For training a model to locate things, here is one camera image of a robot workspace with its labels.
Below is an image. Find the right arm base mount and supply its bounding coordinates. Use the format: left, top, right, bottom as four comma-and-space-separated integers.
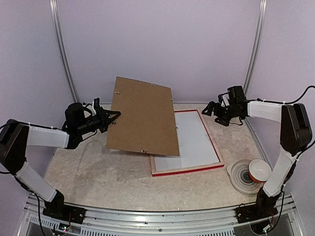
235, 205, 278, 224

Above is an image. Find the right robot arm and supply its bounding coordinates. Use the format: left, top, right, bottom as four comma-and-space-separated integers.
202, 86, 315, 222

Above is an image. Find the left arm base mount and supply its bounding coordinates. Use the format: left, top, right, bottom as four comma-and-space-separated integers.
43, 205, 87, 224

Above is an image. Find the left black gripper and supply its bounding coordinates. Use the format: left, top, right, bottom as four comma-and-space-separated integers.
77, 107, 121, 135

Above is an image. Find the clear glass plate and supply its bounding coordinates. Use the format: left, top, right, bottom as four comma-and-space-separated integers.
227, 159, 265, 196

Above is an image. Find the aluminium post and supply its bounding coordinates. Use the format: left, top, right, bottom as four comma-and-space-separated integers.
243, 0, 267, 95
49, 0, 80, 102

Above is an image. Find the red wooden picture frame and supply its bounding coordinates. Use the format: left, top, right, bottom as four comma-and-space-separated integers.
150, 109, 225, 177

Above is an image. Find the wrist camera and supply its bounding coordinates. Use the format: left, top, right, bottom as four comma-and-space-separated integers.
92, 98, 101, 116
218, 92, 230, 107

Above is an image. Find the cat and books photo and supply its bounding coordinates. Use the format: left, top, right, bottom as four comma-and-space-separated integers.
154, 111, 221, 173

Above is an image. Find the right aluminium post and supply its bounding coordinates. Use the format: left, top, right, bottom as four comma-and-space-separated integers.
243, 0, 267, 95

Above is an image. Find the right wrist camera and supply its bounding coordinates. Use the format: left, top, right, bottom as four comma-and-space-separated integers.
218, 92, 230, 107

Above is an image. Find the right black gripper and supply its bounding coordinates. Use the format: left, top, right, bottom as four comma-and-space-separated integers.
202, 101, 241, 126

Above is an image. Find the front aluminium rail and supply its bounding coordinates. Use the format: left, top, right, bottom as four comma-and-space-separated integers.
17, 195, 304, 236

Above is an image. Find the left aluminium post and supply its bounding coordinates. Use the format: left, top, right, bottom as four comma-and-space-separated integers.
49, 0, 80, 102

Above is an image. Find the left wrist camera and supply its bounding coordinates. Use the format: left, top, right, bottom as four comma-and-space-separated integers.
92, 98, 101, 116

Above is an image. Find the brown backing board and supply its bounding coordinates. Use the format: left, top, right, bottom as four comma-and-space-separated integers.
106, 77, 180, 156

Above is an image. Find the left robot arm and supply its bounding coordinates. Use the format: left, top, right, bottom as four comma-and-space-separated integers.
0, 99, 121, 219

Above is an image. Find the white orange bowl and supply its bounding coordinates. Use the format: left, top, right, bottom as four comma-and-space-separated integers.
249, 159, 272, 183

